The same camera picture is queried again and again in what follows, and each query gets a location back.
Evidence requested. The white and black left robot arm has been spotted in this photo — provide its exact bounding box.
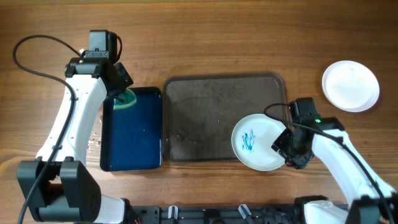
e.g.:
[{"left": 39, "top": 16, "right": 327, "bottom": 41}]
[{"left": 17, "top": 30, "right": 141, "bottom": 223}]

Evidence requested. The white plate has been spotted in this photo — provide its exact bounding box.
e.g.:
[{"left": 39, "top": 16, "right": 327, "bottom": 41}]
[
  {"left": 231, "top": 114, "right": 285, "bottom": 171},
  {"left": 325, "top": 91, "right": 378, "bottom": 113},
  {"left": 322, "top": 60, "right": 380, "bottom": 100}
]

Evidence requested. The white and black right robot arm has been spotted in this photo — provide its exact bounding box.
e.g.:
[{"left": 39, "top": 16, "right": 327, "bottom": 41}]
[{"left": 272, "top": 98, "right": 397, "bottom": 223}]

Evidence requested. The dark brown serving tray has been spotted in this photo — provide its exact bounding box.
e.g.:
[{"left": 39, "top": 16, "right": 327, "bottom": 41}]
[{"left": 162, "top": 72, "right": 286, "bottom": 162}]

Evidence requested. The dark blue tray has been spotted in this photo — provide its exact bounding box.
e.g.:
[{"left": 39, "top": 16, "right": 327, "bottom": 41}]
[{"left": 100, "top": 86, "right": 163, "bottom": 172}]

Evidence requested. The green and yellow sponge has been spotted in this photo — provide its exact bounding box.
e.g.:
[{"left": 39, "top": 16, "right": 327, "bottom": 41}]
[{"left": 113, "top": 88, "right": 137, "bottom": 110}]

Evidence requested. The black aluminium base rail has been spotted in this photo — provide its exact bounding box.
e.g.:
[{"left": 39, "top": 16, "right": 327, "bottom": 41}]
[{"left": 132, "top": 204, "right": 305, "bottom": 224}]

